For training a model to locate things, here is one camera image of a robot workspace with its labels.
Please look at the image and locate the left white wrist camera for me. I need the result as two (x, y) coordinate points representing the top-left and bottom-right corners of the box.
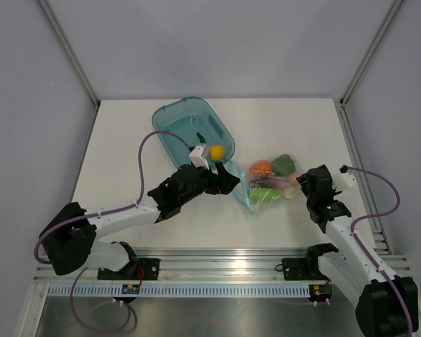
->
(189, 143), (210, 170)

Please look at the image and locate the green fake chili pepper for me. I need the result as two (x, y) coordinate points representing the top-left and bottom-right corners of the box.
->
(196, 132), (206, 144)

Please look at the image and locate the clear zip top bag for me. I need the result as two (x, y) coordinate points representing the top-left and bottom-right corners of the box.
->
(227, 154), (302, 215)

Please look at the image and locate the aluminium frame post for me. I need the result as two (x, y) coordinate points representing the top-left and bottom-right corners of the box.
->
(340, 0), (406, 108)
(35, 0), (100, 111)

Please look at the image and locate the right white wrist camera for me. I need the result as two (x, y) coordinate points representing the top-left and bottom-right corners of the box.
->
(332, 172), (356, 192)

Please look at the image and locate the cream fake garlic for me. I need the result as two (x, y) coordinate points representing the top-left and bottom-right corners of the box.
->
(282, 185), (301, 200)

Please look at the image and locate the white slotted cable duct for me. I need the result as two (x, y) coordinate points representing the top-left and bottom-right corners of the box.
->
(48, 283), (310, 298)

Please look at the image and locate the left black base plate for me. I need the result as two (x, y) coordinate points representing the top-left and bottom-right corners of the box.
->
(97, 258), (161, 281)

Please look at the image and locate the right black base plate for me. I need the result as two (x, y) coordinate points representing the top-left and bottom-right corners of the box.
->
(281, 258), (326, 281)

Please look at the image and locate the teal transparent plastic bin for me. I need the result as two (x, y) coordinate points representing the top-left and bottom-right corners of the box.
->
(152, 96), (236, 167)

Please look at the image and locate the green fake bell pepper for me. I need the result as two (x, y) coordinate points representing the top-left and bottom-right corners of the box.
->
(271, 154), (297, 177)

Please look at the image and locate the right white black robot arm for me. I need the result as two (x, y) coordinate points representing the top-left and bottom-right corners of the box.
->
(297, 165), (419, 336)

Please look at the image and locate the aluminium mounting rail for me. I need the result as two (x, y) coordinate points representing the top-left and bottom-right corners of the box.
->
(32, 249), (411, 284)

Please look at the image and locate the yellow fake fruit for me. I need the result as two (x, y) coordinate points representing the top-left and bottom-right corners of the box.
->
(209, 145), (226, 161)

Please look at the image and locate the right aluminium frame post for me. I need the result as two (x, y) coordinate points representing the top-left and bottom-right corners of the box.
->
(340, 0), (406, 108)

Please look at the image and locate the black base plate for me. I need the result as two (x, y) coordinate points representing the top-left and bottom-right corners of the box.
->
(281, 258), (326, 281)
(97, 258), (161, 281)

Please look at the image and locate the light green fake vegetable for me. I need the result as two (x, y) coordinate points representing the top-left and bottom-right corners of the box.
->
(248, 187), (282, 204)

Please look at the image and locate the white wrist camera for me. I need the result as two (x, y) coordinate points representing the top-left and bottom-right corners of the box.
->
(189, 143), (210, 170)
(332, 172), (356, 192)

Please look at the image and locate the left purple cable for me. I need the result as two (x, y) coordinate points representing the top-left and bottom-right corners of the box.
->
(33, 130), (194, 331)

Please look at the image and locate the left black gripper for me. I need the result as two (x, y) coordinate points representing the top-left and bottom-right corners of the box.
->
(180, 161), (239, 206)

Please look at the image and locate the left aluminium frame post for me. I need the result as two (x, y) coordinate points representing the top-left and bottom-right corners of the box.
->
(35, 0), (100, 111)

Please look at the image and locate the orange fake fruit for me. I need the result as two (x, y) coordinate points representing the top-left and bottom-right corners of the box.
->
(250, 160), (273, 178)

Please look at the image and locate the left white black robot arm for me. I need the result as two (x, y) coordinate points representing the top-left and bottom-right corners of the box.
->
(34, 162), (240, 279)

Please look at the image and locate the purple fake eggplant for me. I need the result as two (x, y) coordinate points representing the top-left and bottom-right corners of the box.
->
(254, 177), (289, 190)

